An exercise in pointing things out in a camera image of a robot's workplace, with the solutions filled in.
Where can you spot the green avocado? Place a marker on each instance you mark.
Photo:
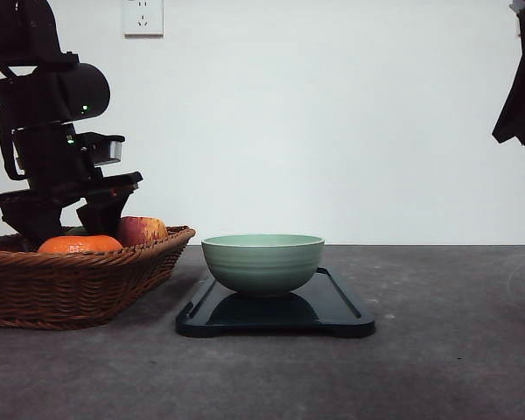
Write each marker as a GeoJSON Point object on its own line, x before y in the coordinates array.
{"type": "Point", "coordinates": [76, 231]}

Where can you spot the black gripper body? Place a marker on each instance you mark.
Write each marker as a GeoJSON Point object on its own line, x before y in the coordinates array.
{"type": "Point", "coordinates": [58, 169]}

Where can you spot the brown wicker basket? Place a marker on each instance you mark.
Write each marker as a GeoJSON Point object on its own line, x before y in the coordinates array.
{"type": "Point", "coordinates": [77, 290]}

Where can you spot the green ceramic bowl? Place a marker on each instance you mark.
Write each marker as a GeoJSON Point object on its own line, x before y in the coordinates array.
{"type": "Point", "coordinates": [263, 263]}

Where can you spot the dark purple fruit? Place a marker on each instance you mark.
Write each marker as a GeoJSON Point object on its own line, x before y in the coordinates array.
{"type": "Point", "coordinates": [14, 242]}

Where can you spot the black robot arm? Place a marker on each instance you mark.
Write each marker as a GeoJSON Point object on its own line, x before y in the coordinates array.
{"type": "Point", "coordinates": [42, 90]}

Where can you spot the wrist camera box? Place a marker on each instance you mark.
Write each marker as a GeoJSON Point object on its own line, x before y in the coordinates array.
{"type": "Point", "coordinates": [94, 148]}

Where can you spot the dark rectangular tray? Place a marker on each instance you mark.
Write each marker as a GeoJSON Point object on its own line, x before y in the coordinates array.
{"type": "Point", "coordinates": [321, 306]}

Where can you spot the white wall socket left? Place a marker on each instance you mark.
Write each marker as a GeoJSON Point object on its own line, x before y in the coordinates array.
{"type": "Point", "coordinates": [143, 20]}

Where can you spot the orange fruit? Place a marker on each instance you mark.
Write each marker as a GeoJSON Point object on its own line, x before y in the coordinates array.
{"type": "Point", "coordinates": [79, 244]}

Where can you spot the red apple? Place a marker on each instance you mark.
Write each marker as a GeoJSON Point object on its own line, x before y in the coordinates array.
{"type": "Point", "coordinates": [137, 230]}

